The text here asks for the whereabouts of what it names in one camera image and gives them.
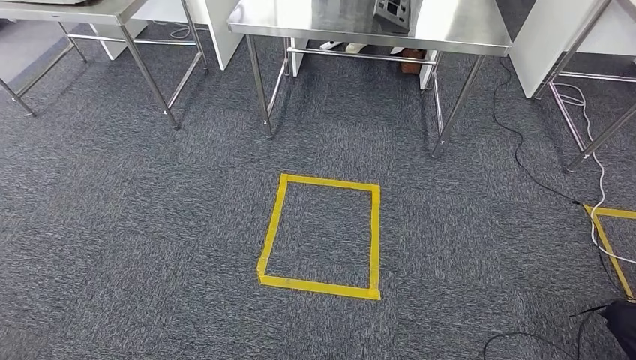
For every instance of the brown box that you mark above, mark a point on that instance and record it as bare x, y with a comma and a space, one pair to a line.
411, 62

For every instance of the stainless steel table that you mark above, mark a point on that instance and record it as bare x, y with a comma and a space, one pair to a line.
596, 144
74, 10

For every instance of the black plastic plate frame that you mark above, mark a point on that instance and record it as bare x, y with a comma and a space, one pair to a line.
392, 17

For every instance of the yellow floor tape square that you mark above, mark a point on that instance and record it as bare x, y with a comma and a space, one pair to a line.
616, 213
318, 286

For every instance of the white cabinet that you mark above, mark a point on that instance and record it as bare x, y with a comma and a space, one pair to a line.
223, 35
541, 44

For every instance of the stainless steel workbench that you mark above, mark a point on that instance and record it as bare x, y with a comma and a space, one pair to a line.
447, 25

